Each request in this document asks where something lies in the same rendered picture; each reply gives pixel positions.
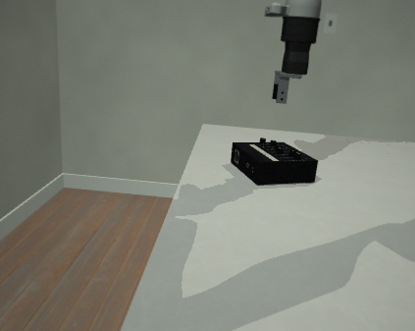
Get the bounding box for black lighting desk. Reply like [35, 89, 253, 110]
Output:
[231, 138, 318, 186]

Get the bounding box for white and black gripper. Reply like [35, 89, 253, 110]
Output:
[265, 0, 322, 104]

